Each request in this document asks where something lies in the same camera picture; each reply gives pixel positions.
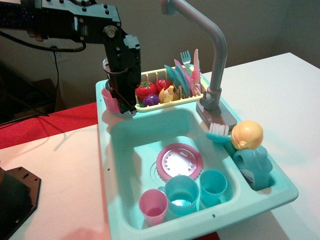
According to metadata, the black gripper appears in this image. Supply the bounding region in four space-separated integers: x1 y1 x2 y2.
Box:
103 25 141 115

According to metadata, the pink toy mug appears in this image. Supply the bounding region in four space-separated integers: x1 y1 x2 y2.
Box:
101 87 122 114

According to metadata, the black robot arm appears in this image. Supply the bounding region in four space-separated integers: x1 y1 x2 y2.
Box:
0 0 141 115

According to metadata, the teal toy sink unit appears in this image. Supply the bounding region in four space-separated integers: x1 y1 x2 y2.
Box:
95 80 299 240

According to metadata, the pink toy cup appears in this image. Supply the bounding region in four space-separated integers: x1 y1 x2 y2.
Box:
138 189 169 227

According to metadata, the teal middle toy cup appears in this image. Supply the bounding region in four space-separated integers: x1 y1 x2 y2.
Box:
158 175 200 217

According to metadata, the teal toy cup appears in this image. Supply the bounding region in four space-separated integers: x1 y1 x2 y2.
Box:
199 169 228 207
158 175 200 217

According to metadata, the teal right toy cup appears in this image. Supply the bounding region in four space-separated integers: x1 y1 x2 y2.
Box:
199 169 228 207

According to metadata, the red toy tomato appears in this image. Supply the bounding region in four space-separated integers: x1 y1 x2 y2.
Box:
135 81 157 102

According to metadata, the purple toy fruit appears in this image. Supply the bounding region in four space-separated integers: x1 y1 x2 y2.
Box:
142 94 160 107

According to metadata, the red toy apple half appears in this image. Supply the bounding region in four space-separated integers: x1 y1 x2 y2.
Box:
154 79 173 94

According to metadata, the yellow toy banana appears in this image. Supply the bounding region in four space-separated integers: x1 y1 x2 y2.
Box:
158 85 180 104

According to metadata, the cream dish rack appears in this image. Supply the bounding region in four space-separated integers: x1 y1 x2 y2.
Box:
135 64 208 113

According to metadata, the teal toy plate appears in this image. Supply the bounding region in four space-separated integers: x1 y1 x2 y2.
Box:
164 65 185 90

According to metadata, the blue toy plate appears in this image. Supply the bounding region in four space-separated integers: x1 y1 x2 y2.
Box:
175 64 192 98

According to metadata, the pink toy plate in rack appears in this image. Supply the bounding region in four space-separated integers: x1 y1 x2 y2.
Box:
174 59 193 89

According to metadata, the teal toy fork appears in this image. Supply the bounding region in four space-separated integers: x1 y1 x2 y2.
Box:
180 50 191 71

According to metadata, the pink scalloped plate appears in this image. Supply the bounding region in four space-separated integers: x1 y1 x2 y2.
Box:
155 143 203 182

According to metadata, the pink toy knife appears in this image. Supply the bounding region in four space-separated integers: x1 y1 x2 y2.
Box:
192 49 201 91

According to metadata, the grey toy faucet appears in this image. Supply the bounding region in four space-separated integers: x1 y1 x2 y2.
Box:
161 0 237 130

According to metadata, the teal dish brush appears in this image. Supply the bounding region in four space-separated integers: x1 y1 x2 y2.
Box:
206 122 237 157

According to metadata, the red cloth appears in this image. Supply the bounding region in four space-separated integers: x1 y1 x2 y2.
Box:
0 102 98 149

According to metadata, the teal soap bottle yellow cap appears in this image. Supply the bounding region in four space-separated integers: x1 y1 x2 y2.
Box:
231 120 273 191

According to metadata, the black power cable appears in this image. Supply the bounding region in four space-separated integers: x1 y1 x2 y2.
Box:
0 46 61 131

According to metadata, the white wall outlet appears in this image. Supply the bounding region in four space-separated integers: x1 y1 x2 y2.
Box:
52 51 68 63

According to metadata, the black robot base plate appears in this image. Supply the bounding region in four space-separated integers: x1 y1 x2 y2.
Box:
0 166 42 240

